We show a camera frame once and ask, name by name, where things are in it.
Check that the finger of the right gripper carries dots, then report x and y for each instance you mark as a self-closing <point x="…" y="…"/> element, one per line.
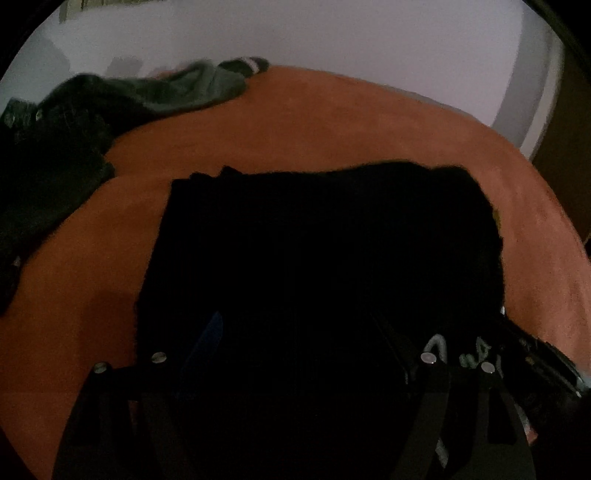
<point x="549" y="359"/>

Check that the black shirt with white graphic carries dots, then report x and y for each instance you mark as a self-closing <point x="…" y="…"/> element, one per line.
<point x="293" y="307"/>

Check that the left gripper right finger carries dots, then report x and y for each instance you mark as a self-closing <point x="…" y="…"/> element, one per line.
<point x="434" y="362"/>

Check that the dark striped sock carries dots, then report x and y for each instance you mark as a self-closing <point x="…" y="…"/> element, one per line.
<point x="246" y="66"/>

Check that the dark jeans pile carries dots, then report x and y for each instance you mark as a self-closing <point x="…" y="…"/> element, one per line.
<point x="52" y="160"/>

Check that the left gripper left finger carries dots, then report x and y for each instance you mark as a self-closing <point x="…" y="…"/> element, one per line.
<point x="152" y="363"/>

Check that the orange fleece bed blanket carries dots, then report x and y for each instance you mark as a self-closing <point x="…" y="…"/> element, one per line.
<point x="74" y="304"/>

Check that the grey-green fleece garment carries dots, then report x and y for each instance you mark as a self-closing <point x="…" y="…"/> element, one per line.
<point x="201" y="84"/>

